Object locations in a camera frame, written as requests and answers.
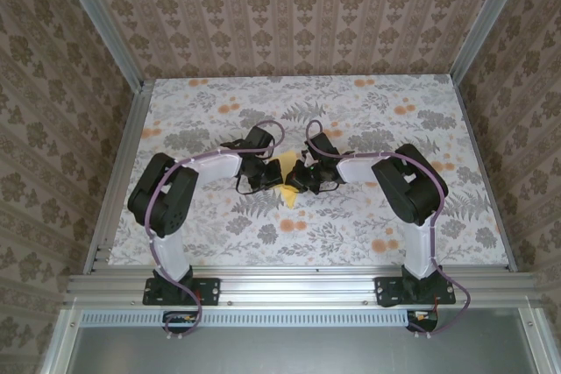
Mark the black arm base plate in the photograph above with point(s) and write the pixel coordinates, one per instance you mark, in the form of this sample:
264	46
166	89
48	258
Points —
385	291
210	291

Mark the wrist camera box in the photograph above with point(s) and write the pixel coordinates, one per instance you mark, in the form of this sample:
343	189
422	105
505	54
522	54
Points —
258	139
320	145

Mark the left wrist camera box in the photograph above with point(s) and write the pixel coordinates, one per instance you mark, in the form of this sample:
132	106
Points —
258	139

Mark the aluminium table side rail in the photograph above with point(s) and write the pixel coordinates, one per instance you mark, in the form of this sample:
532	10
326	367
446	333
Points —
118	181

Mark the aluminium frame crossbar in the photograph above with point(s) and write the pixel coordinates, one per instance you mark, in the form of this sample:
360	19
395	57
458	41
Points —
298	288

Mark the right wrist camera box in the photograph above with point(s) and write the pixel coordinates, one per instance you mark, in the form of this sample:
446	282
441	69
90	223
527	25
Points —
320	145

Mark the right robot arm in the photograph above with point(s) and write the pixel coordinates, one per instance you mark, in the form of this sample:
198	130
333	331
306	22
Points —
418	247

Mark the yellow cloth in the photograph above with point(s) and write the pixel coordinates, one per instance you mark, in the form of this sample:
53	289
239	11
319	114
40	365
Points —
289	201

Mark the aluminium frame post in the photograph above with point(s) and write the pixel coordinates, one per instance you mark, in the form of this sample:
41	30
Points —
105	19
487	19

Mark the grey metal panel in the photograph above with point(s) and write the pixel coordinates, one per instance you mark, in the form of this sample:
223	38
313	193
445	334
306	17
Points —
298	352

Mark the floral patterned tablecloth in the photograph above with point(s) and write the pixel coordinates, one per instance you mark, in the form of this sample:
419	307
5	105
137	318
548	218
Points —
350	225

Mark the black connector module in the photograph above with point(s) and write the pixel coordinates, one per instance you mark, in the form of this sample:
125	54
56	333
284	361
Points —
179	323
423	321

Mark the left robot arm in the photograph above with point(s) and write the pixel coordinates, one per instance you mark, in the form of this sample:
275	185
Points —
173	256

